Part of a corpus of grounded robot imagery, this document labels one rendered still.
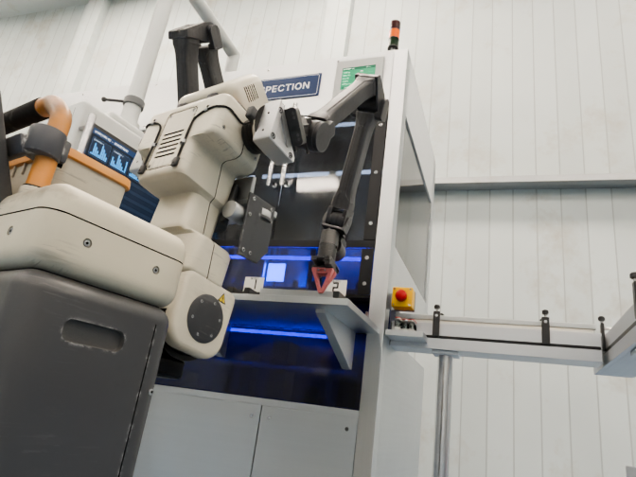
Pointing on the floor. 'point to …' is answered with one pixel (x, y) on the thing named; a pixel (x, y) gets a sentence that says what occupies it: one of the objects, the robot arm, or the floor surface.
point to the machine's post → (382, 273)
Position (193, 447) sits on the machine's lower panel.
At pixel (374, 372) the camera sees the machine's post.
